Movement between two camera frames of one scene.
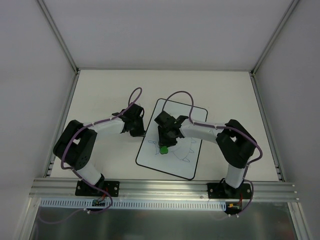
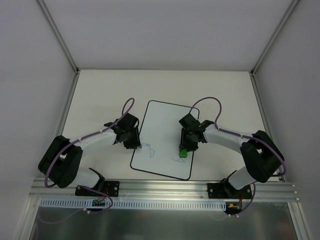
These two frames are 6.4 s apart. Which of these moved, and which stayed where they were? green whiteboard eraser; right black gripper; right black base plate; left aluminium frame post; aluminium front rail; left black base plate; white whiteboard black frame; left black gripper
Moved: left black gripper; right black gripper; white whiteboard black frame; green whiteboard eraser
Stayed: left aluminium frame post; left black base plate; right black base plate; aluminium front rail
